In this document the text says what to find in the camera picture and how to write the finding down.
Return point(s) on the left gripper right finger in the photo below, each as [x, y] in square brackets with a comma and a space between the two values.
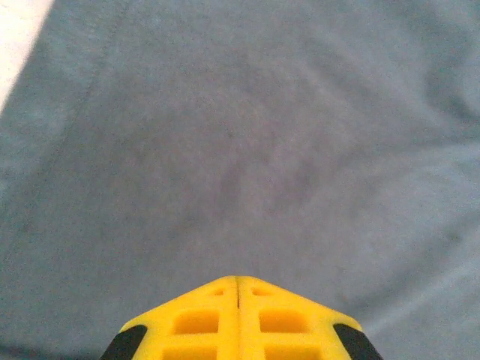
[251, 337]

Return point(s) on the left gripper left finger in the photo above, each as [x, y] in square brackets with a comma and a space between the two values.
[225, 337]

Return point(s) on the grey t-shirt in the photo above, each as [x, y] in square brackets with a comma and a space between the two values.
[240, 150]

